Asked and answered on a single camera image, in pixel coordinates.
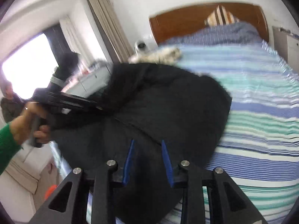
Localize black puffer jacket green lining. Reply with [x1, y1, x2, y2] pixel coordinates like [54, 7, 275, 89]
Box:
[51, 63, 232, 223]

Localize wooden headboard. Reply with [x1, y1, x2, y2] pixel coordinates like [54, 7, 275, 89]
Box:
[149, 2, 269, 44]

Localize striped brown cushion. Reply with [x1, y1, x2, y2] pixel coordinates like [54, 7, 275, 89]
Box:
[205, 6, 240, 27]

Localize green sweater left forearm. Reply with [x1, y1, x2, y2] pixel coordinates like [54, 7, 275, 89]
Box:
[0, 123, 21, 175]

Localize blue checked pillow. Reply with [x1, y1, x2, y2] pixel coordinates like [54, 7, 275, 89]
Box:
[159, 21, 264, 46]

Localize beige curtain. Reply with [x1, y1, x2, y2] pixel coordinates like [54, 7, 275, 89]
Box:
[88, 0, 134, 62]

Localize white low window cabinet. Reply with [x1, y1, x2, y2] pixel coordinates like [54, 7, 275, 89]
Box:
[62, 62, 113, 98]

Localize white desk with drawer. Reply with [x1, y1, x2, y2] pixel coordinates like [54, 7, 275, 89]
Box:
[272, 26, 299, 72]

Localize beige garment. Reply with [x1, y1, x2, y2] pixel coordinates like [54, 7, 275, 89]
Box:
[128, 47, 182, 65]

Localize striped blue green bedspread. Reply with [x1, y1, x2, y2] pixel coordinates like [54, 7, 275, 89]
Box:
[158, 43, 298, 223]

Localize orange red rug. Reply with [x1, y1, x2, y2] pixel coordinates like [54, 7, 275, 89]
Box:
[44, 185, 57, 200]

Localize white round camera device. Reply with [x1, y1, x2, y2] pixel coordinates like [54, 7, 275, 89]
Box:
[134, 40, 149, 55]

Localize person's left hand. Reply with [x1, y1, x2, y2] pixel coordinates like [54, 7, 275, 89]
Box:
[9, 102, 50, 145]

